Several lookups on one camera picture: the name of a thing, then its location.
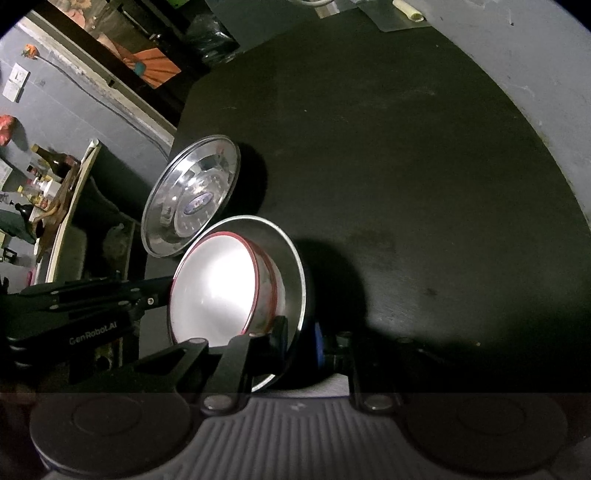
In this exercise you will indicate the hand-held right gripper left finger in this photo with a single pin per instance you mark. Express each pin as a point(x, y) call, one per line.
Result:
point(279, 341)

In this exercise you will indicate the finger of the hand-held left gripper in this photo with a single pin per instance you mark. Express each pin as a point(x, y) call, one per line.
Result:
point(92, 288)
point(101, 307)

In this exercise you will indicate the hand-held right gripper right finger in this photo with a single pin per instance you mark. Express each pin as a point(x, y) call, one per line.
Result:
point(319, 348)

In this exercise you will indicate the steel bowl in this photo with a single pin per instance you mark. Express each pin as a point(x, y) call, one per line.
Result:
point(291, 277)

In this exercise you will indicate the large steel plate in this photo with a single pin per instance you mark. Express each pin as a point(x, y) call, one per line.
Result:
point(145, 228)

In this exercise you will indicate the white bowl red rim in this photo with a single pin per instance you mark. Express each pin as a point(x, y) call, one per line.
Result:
point(212, 286)

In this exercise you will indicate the medium steel plate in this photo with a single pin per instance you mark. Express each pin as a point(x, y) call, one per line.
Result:
point(154, 203)

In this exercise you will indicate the small steel plate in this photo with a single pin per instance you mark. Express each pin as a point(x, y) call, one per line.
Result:
point(198, 203)

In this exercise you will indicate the dusty sack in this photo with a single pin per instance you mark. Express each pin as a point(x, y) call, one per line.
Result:
point(117, 242)

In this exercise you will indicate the dark green cloth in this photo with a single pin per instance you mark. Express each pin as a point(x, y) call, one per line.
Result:
point(14, 221)

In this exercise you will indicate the cluster of condiment bottles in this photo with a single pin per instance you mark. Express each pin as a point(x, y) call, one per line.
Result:
point(37, 189)

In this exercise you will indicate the dark glass bottle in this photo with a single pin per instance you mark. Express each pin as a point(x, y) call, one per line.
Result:
point(53, 164)

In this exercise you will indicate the white rolled paper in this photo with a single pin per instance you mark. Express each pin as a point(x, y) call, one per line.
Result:
point(93, 144)

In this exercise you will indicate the red bag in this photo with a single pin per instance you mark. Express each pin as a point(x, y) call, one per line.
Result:
point(8, 129)

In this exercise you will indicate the dark plastic bags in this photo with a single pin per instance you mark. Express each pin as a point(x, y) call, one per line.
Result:
point(212, 39)

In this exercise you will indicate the green box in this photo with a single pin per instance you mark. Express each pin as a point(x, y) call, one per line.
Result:
point(189, 2)

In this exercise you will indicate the pale door frame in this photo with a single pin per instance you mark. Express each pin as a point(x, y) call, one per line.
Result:
point(138, 115)

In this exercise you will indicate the white wall switch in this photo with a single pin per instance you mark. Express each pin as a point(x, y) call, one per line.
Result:
point(21, 74)
point(11, 91)

